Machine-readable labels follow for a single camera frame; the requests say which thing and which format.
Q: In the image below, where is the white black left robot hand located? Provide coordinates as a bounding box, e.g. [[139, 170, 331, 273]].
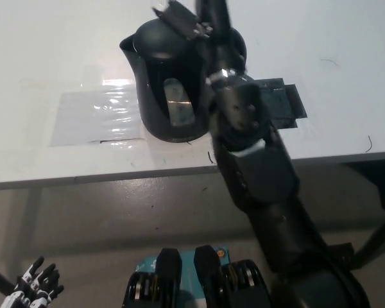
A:
[[0, 255, 65, 308]]

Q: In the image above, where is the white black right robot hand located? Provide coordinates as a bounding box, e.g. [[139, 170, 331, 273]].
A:
[[151, 0, 245, 80]]

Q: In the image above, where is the black electric kettle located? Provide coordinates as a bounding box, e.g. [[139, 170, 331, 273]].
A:
[[119, 19, 248, 144]]

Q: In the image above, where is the black tape patch on table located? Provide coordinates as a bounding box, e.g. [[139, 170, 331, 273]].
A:
[[255, 76, 309, 131]]

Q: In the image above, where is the clear plastic sheet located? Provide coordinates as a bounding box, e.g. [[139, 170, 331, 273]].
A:
[[49, 80, 147, 148]]

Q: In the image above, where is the black tape patch on floor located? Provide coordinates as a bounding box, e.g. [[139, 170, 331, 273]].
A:
[[326, 243, 355, 270]]

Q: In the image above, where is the black table leg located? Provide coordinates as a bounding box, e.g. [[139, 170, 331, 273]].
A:
[[352, 214, 385, 271]]

